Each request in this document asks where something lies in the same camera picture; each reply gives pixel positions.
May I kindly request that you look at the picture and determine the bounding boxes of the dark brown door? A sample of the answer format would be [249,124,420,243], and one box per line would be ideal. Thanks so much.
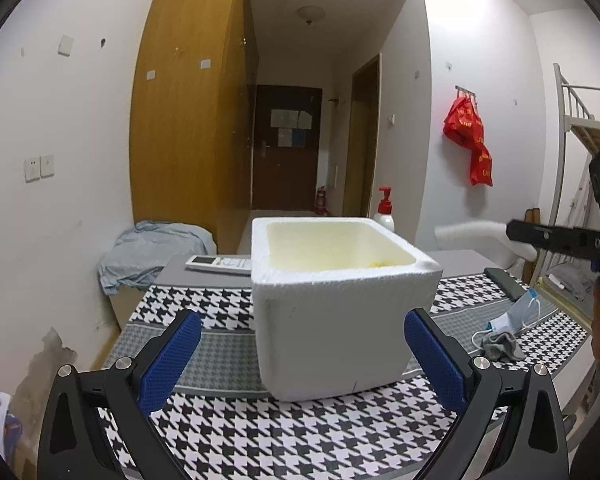
[251,84,324,211]

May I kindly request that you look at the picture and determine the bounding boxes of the wooden wardrobe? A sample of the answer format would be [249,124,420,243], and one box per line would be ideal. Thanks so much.
[129,0,259,256]

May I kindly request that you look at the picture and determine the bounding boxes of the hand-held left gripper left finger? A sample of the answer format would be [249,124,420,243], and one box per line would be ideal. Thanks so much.
[39,308,203,480]

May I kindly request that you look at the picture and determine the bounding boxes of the light blue cloth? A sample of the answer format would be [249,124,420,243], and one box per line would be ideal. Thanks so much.
[99,219,217,296]

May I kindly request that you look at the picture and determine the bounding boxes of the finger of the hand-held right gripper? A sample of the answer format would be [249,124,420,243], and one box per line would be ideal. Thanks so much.
[506,219,600,262]

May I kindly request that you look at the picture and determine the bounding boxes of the red plastic bag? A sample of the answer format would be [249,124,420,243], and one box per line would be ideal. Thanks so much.
[442,95,485,149]
[468,144,494,187]

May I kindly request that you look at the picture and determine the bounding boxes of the grey sock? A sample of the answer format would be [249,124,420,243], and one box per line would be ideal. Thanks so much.
[475,330,527,361]

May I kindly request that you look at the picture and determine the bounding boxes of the light wooden side door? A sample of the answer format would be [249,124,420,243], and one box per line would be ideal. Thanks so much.
[346,54,382,219]

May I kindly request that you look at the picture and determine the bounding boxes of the metal bunk bed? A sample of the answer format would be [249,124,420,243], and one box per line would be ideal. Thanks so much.
[530,62,600,307]

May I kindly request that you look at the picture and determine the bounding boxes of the black flat bar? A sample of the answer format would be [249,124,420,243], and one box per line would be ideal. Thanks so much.
[483,267,529,301]

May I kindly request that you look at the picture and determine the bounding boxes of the white paper notices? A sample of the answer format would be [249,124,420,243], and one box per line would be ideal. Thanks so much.
[270,108,314,147]

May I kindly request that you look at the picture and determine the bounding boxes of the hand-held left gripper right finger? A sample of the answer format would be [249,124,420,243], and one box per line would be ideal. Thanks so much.
[403,308,571,480]

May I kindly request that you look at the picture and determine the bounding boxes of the white remote control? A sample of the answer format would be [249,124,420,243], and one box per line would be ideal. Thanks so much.
[185,254,254,276]

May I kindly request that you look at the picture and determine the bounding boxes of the white foam lid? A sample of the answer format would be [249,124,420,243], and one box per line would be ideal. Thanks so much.
[434,219,537,267]

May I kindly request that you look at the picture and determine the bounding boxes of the ceiling lamp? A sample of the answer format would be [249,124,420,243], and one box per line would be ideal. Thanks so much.
[296,6,326,26]

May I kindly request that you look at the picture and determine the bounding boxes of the white foam box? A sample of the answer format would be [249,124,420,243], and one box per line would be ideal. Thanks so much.
[250,217,442,402]

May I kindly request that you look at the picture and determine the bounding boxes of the white pump bottle red cap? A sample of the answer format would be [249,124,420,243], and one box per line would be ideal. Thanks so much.
[372,186,396,234]

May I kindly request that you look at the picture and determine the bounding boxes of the houndstooth tablecloth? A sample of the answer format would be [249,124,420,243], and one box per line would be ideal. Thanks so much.
[87,272,597,480]

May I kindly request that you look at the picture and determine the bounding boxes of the blue face mask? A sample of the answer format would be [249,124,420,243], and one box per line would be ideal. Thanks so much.
[487,289,541,334]

